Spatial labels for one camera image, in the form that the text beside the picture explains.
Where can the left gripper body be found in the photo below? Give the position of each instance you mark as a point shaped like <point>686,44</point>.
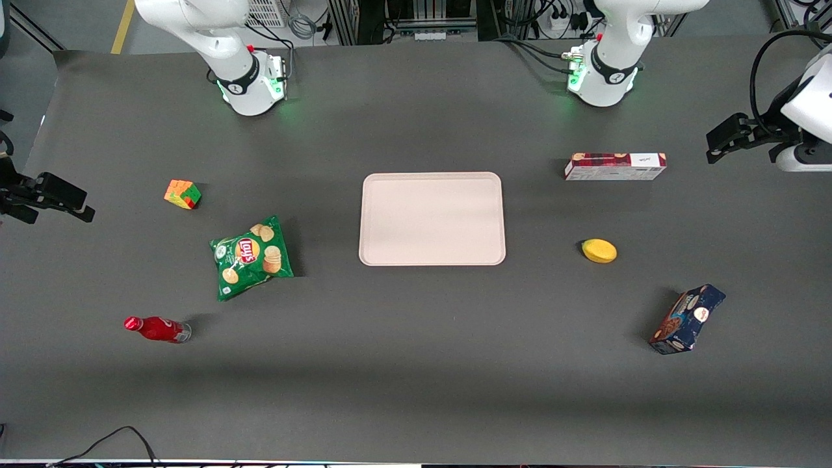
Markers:
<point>762,132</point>

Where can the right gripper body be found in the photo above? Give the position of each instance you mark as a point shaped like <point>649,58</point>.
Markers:
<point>14,193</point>

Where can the red cookie box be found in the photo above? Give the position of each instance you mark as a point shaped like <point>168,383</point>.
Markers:
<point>611,168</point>

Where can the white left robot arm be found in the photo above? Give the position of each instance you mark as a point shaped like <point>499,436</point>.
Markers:
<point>604,81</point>

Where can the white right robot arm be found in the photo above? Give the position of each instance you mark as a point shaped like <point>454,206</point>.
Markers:
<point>224,45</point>

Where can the blue cookie box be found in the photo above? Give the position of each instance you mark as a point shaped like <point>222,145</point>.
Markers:
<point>688,320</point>

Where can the beige plastic tray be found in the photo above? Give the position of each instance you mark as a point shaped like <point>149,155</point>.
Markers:
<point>422,218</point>

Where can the colourful puzzle cube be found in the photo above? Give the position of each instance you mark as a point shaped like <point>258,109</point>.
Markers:
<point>182,194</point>

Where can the red soda bottle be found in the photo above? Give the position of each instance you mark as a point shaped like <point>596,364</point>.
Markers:
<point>158,329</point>

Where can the yellow toy lemon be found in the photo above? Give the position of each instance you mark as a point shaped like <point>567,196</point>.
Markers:
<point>599,251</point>

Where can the green chips bag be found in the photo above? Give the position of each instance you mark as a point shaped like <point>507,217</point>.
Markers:
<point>250,259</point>

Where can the yellow floor tape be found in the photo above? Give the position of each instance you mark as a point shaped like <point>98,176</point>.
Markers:
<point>122,26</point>

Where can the white socket strip with plugs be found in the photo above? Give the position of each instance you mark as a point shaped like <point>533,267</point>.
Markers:
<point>564,21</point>

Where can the white vent grille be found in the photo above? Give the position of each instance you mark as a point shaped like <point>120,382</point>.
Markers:
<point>266,12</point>

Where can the white power strip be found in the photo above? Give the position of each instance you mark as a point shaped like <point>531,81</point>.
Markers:
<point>431,35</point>

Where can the dark grey table mat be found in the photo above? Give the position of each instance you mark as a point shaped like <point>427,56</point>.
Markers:
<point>416,364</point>

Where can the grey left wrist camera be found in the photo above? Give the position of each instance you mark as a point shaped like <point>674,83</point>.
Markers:
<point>806,158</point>

